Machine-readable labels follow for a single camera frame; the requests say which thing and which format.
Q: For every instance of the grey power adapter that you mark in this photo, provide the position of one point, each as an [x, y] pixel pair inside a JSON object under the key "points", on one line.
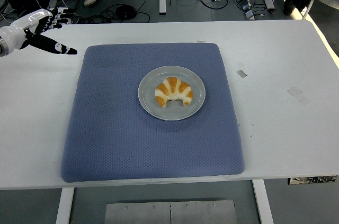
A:
{"points": [[249, 15]]}

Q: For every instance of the blue quilted mat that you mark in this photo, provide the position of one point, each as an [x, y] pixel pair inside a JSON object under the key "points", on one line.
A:
{"points": [[119, 142]]}

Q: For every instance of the white table leg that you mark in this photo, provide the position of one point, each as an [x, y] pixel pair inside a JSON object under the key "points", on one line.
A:
{"points": [[263, 202], [64, 205]]}

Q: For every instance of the croissant bread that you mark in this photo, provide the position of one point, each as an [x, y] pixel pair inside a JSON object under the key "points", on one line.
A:
{"points": [[172, 86]]}

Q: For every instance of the small grey tape piece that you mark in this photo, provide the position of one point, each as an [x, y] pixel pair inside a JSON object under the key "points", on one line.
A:
{"points": [[241, 73]]}

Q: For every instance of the black white label sticker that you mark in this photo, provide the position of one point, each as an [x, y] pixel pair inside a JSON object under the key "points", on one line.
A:
{"points": [[312, 180]]}

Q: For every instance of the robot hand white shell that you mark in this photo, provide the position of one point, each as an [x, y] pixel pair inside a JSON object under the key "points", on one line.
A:
{"points": [[23, 26]]}

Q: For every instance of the large clear tape piece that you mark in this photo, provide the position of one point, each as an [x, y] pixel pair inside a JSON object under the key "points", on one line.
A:
{"points": [[298, 95]]}

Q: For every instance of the grey round plate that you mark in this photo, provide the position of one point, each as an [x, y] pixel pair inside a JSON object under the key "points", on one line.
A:
{"points": [[172, 114]]}

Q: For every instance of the grey metal plate with screws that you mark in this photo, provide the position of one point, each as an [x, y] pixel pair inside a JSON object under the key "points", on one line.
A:
{"points": [[169, 213]]}

